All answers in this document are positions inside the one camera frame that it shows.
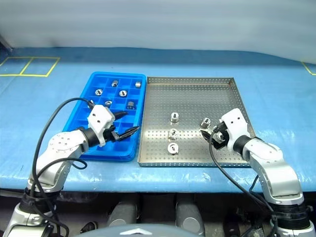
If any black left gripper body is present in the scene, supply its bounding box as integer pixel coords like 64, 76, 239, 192
103, 124, 121, 143

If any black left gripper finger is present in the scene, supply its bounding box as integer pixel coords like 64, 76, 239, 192
118, 126, 140, 140
113, 111, 128, 121

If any black sneaker shoe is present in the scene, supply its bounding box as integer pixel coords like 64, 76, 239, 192
80, 221, 98, 234

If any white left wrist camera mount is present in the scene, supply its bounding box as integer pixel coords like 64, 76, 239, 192
86, 104, 116, 148

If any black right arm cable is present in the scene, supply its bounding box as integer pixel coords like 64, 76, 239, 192
208, 127, 279, 237

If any grey metal frame post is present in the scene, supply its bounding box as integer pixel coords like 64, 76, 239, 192
0, 34, 12, 52

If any perforated metal tray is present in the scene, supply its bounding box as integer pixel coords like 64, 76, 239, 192
137, 76, 257, 168

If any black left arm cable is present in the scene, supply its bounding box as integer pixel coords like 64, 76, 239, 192
23, 97, 96, 237

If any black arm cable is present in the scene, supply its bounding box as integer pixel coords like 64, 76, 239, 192
208, 127, 279, 237
23, 97, 96, 237

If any grey robot chest cover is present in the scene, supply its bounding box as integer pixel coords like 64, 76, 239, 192
95, 223, 198, 237

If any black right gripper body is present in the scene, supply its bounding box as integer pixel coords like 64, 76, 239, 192
211, 123, 231, 151

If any blue compartment tray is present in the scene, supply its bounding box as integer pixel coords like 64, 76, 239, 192
62, 71, 146, 162

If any grey rounded leg cover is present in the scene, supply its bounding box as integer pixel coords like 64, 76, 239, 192
175, 196, 206, 237
107, 201, 139, 228

